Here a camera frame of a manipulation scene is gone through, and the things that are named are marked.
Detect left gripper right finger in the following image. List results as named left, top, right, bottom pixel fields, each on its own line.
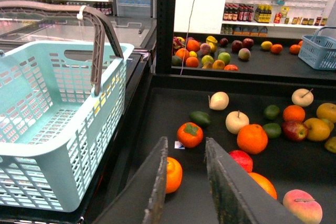
left=205, top=137, right=302, bottom=223

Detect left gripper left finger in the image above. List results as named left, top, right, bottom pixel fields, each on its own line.
left=94, top=136, right=168, bottom=223

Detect light teal shopping basket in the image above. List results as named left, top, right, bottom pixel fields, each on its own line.
left=1, top=1, right=134, bottom=212

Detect white bottle shelf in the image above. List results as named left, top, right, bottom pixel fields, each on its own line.
left=221, top=0, right=335, bottom=35

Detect orange yellow mango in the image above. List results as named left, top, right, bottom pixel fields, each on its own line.
left=248, top=172, right=278, bottom=199

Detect red pomegranate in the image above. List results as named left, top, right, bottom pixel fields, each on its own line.
left=229, top=150, right=254, bottom=173

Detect orange at left edge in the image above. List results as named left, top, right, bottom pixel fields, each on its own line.
left=165, top=157, right=183, bottom=194

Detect large orange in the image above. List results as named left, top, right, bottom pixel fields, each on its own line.
left=237, top=124, right=268, bottom=155

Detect white price tag card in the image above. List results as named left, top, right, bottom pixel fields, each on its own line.
left=174, top=141, right=185, bottom=150

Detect pale peach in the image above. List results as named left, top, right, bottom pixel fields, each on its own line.
left=282, top=189, right=323, bottom=224

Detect green lime front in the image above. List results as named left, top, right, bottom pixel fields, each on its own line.
left=262, top=123, right=281, bottom=139

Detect green lime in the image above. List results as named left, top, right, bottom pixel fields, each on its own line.
left=263, top=104, right=280, bottom=120
left=262, top=123, right=281, bottom=139

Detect white pear middle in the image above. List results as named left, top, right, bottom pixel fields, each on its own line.
left=225, top=111, right=249, bottom=134

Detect orange persimmon green calyx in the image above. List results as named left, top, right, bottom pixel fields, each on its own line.
left=176, top=122, right=204, bottom=148

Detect black front display tray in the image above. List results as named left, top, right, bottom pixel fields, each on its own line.
left=86, top=74, right=336, bottom=224

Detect black display tray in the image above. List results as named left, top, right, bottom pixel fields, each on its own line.
left=171, top=37, right=335, bottom=86
left=86, top=74, right=336, bottom=224

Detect dark green avocado left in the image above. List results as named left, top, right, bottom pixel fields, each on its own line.
left=189, top=111, right=211, bottom=128

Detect red yellow apple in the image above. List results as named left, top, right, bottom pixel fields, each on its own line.
left=281, top=120, right=308, bottom=142

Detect green lime back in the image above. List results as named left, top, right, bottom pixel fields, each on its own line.
left=263, top=104, right=280, bottom=120

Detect white pear lying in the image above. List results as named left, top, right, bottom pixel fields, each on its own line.
left=208, top=91, right=229, bottom=111

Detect small orange tangerine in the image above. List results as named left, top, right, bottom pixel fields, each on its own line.
left=282, top=105, right=306, bottom=122

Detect yellow orange persimmon fruit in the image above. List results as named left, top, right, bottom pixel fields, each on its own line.
left=304, top=118, right=330, bottom=142

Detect brown kiwi back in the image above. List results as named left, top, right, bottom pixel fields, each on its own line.
left=321, top=119, right=334, bottom=132

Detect golden round pear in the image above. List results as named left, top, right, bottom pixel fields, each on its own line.
left=316, top=103, right=336, bottom=123

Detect black rear display tray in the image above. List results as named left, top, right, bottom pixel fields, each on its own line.
left=171, top=37, right=335, bottom=86

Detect blue shopping basket far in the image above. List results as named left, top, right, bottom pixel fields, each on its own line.
left=298, top=26, right=335, bottom=70

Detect chest freezer glass lid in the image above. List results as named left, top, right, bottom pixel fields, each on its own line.
left=1, top=10, right=156, bottom=50

